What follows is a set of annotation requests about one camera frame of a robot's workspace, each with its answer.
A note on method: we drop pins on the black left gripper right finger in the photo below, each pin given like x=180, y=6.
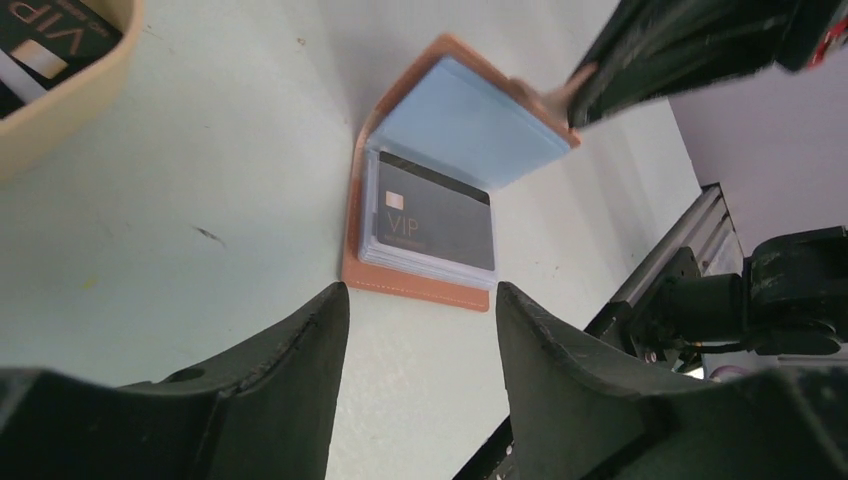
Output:
x=785, y=423

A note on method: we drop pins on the black vip card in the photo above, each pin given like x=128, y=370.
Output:
x=54, y=40
x=422, y=211

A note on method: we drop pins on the aluminium frame rail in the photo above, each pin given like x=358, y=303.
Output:
x=707, y=229

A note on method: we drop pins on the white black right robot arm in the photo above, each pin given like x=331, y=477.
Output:
x=791, y=294

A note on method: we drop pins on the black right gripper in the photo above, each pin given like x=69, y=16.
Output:
x=650, y=50

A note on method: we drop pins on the beige oval card tray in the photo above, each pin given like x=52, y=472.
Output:
x=29, y=131

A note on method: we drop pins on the pink leather card holder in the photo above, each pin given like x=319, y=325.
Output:
x=454, y=112

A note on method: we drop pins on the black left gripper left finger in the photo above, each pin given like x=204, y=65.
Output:
x=262, y=409

